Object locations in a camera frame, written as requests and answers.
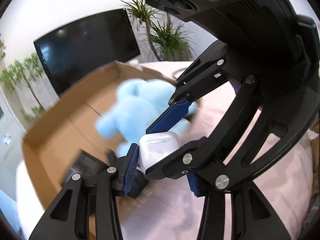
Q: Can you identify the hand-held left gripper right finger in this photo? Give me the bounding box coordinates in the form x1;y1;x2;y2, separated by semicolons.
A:
187;172;293;240

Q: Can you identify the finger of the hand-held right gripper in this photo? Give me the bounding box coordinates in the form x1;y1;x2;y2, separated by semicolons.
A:
144;76;308;193
146;41;241;135

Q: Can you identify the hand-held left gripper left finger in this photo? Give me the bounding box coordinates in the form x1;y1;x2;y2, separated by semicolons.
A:
29;144;140;240

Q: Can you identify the white earbuds case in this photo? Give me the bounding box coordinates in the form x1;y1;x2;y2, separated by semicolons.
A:
139;131;185;173

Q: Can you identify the light blue plush toy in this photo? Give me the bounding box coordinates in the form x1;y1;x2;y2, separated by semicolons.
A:
96;79;198;158

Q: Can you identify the brown cardboard box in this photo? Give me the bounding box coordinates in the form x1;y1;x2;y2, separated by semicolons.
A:
21;60;198;240

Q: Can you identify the tall green palm plant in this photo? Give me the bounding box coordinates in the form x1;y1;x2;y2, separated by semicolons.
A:
121;0;198;62

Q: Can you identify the white glass-door cabinet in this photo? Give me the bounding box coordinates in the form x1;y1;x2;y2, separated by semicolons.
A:
0;90;27;180

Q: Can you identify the small leafy green tree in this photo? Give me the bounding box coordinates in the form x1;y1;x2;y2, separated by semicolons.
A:
0;52;47;121

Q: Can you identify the trailing green plant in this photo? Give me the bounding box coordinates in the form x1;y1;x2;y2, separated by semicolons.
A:
0;33;7;58

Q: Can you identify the black wall television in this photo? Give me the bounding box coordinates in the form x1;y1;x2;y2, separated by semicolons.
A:
34;8;141;96

